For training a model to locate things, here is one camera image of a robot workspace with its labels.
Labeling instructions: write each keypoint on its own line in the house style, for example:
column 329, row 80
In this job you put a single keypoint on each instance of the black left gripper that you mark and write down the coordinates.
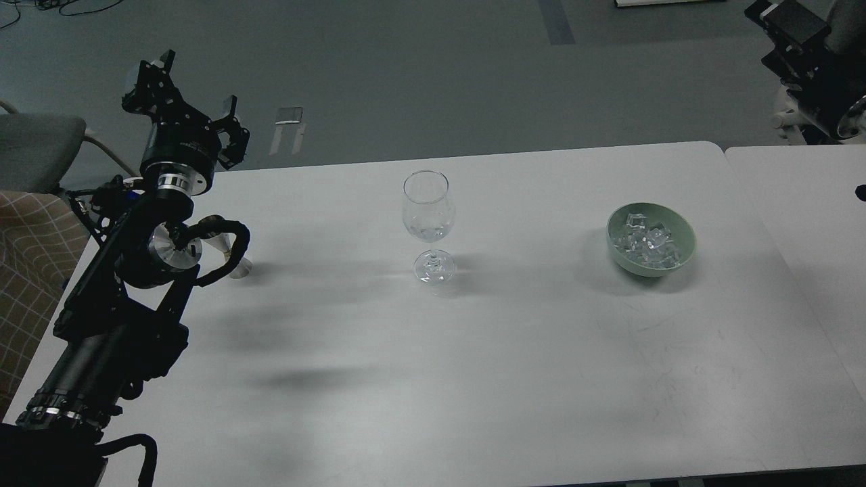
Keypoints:
column 183, row 149

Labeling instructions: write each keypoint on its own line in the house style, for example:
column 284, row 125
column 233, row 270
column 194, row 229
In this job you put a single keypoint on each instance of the steel cocktail jigger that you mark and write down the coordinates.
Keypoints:
column 221, row 242

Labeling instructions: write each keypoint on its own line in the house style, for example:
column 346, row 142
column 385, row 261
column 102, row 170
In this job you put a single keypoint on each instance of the white office chair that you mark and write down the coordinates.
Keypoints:
column 787, row 120

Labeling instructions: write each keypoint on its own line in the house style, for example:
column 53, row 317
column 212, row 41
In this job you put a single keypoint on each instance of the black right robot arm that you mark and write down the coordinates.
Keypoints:
column 820, row 64

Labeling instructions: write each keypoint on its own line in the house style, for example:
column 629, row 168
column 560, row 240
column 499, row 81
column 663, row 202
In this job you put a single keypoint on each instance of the green bowl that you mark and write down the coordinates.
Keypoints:
column 682, row 232

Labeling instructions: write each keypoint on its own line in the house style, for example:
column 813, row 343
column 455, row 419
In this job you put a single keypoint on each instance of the clear wine glass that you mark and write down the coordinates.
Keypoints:
column 428, row 214

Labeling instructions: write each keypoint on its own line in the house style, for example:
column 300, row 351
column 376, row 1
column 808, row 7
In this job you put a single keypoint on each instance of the clear ice cubes pile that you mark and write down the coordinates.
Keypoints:
column 651, row 246

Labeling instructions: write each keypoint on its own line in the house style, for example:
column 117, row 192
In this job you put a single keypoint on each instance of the grey chair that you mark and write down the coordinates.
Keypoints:
column 37, row 149

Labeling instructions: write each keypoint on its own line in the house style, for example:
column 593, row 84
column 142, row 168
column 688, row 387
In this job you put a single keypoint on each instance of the beige checkered cushion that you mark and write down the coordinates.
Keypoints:
column 41, row 243

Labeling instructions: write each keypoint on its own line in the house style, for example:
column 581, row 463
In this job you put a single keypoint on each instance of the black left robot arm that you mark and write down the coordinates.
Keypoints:
column 122, row 319

